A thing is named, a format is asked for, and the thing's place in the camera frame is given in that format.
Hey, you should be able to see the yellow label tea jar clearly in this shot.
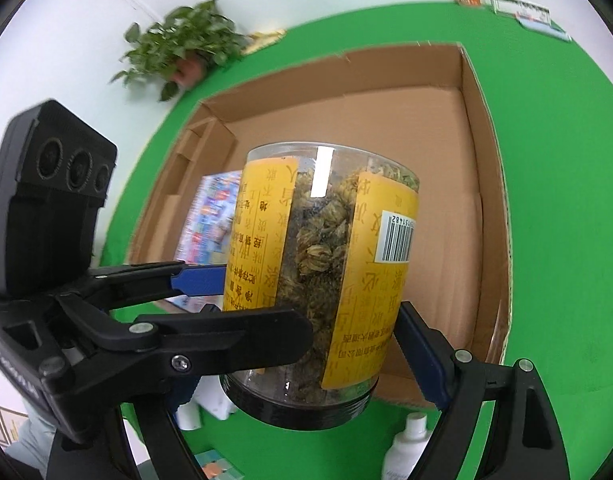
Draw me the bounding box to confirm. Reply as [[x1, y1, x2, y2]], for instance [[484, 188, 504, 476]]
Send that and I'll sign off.
[[219, 142, 421, 432]]

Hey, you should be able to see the large cardboard box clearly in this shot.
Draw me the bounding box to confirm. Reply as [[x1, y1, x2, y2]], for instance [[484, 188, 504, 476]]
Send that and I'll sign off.
[[129, 42, 513, 408]]

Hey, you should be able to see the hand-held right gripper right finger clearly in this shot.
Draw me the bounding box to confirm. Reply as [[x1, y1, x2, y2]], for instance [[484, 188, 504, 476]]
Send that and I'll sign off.
[[394, 301, 570, 480]]

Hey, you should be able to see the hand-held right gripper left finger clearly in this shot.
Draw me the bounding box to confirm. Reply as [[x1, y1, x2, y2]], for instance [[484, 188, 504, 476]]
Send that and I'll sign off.
[[46, 380, 207, 480]]

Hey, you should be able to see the yellow paper scrap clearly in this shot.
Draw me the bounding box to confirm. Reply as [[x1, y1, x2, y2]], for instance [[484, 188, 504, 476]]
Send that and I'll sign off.
[[244, 30, 287, 53]]

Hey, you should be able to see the small cardboard box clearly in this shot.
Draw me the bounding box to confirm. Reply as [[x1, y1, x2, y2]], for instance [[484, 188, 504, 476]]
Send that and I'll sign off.
[[136, 115, 237, 261]]

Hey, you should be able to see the small potted plant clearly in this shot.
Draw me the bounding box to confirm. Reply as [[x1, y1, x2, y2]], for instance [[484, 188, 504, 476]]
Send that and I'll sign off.
[[110, 0, 250, 102]]

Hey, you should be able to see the white plastic bottle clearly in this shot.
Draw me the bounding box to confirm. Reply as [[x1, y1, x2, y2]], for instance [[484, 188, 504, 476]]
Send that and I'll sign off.
[[381, 411, 435, 480]]

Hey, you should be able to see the pastel puzzle cube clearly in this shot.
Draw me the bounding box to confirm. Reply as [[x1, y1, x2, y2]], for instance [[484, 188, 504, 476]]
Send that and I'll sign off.
[[194, 449, 243, 480]]

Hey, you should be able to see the person's left forearm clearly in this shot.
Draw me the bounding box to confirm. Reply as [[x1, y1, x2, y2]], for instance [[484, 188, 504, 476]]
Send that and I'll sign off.
[[6, 400, 62, 480]]

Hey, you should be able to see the white flat card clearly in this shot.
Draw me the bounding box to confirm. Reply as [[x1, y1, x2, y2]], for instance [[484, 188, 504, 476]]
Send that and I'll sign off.
[[514, 12, 572, 43]]

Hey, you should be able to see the cartoon board game box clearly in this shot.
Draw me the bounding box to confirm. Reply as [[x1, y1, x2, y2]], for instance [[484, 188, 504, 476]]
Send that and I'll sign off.
[[175, 170, 244, 313]]

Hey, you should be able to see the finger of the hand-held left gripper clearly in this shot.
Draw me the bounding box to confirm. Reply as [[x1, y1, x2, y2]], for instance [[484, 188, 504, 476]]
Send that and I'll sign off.
[[61, 296, 313, 406], [71, 260, 228, 312]]

